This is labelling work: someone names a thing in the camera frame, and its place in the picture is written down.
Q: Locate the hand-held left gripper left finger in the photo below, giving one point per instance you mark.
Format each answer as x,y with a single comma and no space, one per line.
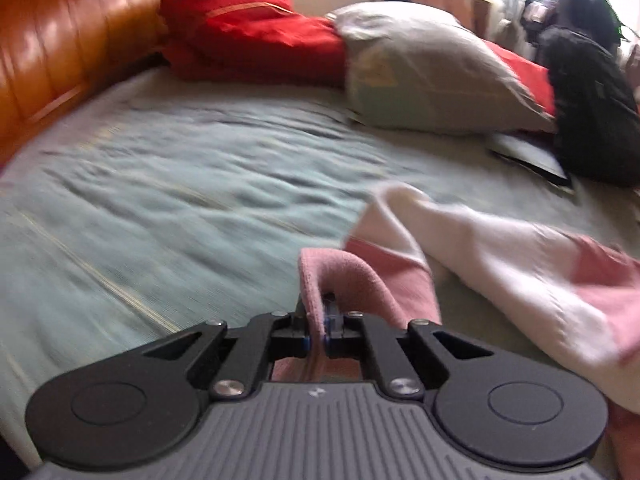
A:
300,332

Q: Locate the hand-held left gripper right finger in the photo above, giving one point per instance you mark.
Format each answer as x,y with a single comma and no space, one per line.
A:
336,334

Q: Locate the pink and white sweater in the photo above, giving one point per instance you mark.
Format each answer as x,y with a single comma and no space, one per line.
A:
500,270

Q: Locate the clothes rack with garments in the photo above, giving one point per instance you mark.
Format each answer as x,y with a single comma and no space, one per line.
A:
525,10

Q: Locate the green plaid bed blanket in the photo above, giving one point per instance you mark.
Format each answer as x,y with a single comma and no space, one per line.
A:
175,185

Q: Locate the grey green pillow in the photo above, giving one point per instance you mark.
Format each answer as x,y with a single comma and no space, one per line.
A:
425,75

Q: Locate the red pillow at headboard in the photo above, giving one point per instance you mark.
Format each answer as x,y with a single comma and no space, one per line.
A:
250,30

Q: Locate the black backpack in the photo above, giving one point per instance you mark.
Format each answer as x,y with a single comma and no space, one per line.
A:
595,120

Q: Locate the wooden headboard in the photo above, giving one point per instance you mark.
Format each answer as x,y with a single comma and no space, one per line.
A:
60,35

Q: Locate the black jacket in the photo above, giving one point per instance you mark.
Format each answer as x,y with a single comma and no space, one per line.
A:
592,15

